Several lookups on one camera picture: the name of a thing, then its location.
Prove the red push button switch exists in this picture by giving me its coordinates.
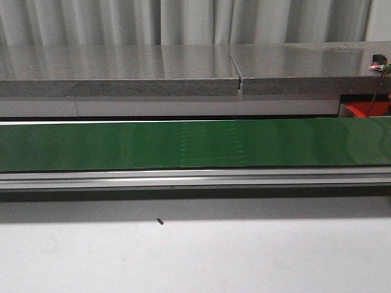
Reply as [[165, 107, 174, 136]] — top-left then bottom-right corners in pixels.
[[387, 93, 391, 115]]

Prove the green conveyor belt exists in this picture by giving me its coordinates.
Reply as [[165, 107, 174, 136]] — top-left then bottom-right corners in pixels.
[[1, 117, 390, 172]]

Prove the grey granite counter slab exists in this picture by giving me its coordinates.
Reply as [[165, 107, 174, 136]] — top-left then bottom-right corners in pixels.
[[1, 42, 390, 97]]

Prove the red tray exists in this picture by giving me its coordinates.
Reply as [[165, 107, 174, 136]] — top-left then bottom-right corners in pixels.
[[346, 101, 390, 118]]

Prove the small green circuit board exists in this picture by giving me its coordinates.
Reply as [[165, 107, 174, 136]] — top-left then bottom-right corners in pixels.
[[370, 54, 390, 72]]

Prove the grey curtain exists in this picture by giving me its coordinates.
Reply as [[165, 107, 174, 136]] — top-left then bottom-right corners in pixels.
[[0, 0, 391, 46]]

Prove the aluminium conveyor frame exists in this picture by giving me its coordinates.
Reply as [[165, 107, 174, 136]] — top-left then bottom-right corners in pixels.
[[1, 166, 390, 191]]

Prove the red and black wire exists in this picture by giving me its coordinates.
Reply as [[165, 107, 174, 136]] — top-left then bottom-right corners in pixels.
[[366, 68, 390, 118]]

